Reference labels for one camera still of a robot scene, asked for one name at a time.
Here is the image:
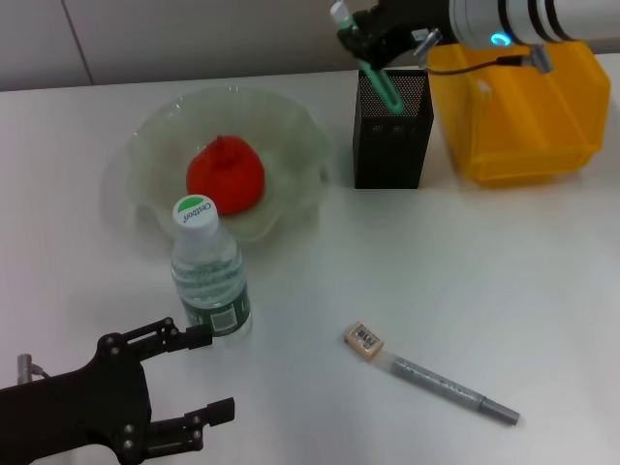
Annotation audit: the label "right gripper cable with plug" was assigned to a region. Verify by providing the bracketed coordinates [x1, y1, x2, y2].
[413, 27, 554, 77]

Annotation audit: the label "black mesh pen holder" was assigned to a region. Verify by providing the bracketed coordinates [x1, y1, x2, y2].
[353, 69, 435, 190]

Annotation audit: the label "orange fruit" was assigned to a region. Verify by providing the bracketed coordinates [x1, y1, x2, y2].
[186, 135, 266, 217]

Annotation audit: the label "green glass fruit plate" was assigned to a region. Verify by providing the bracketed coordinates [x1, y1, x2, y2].
[124, 86, 335, 244]

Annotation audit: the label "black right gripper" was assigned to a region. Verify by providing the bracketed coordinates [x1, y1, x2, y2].
[336, 0, 457, 67]

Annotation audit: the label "grey marker pen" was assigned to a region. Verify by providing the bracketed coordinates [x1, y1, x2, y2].
[390, 356, 522, 426]

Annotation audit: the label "yellow plastic bin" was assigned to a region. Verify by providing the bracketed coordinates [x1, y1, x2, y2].
[425, 41, 612, 188]

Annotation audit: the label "green utility knife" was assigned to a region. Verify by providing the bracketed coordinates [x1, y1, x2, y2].
[330, 0, 406, 117]

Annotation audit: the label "clear water bottle green label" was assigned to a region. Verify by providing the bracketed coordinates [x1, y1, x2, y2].
[170, 193, 255, 343]

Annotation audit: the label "beige eraser with barcode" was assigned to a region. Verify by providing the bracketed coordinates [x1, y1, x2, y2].
[341, 320, 386, 362]

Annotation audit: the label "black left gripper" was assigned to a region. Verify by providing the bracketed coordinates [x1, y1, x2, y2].
[0, 316, 237, 465]

